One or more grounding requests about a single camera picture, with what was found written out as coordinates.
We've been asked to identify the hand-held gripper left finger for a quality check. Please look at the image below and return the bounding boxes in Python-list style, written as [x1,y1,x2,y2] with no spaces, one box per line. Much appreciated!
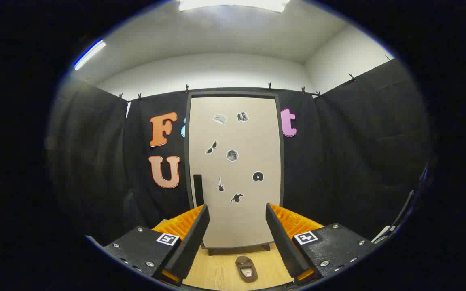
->
[104,204,210,287]

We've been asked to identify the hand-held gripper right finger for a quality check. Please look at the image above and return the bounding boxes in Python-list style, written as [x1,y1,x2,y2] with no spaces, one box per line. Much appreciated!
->
[265,203,375,285]

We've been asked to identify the brown fuzzy slipper shoe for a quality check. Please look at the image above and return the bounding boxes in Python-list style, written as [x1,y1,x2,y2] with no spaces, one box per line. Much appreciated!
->
[235,256,258,283]

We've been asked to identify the black door handle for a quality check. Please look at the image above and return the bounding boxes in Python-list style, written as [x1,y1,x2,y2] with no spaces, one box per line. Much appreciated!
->
[193,174,204,207]

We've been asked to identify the beige shoe cabinet door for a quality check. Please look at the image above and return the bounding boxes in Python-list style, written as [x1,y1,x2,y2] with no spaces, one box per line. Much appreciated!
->
[189,96,282,248]

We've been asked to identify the dark grey shoe cabinet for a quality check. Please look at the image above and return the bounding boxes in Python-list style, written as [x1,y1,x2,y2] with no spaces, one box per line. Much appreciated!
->
[184,91,286,256]

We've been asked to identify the black backdrop cloth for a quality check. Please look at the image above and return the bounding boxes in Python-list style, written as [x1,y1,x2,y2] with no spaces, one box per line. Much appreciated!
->
[47,59,430,247]

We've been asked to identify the ceiling light strip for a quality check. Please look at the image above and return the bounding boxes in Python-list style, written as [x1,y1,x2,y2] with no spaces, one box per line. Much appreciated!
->
[74,40,106,70]

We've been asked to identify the ceiling light panel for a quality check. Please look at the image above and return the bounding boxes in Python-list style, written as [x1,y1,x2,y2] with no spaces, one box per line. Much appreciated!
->
[179,0,290,13]

